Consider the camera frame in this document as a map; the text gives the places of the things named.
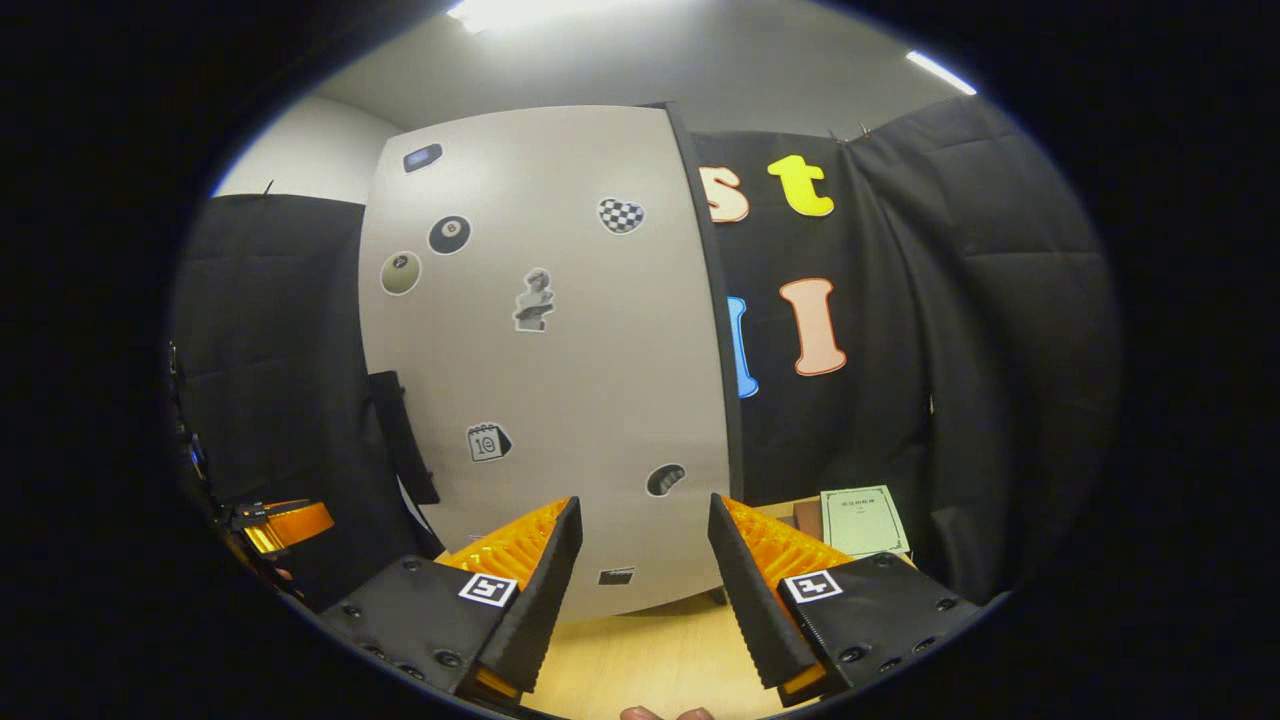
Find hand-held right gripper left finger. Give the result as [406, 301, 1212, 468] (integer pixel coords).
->
[320, 497, 584, 711]

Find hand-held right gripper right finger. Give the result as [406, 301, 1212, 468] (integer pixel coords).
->
[706, 492, 981, 708]

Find black door handle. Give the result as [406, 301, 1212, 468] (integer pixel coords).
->
[368, 370, 442, 506]

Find dark grey cabinet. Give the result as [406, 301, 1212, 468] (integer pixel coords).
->
[640, 100, 748, 606]

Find pale green book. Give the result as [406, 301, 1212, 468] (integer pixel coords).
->
[819, 485, 912, 561]

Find black backdrop cloth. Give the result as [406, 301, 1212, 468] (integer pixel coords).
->
[170, 95, 1126, 611]

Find large ceiling light panel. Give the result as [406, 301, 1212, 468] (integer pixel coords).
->
[445, 0, 641, 36]

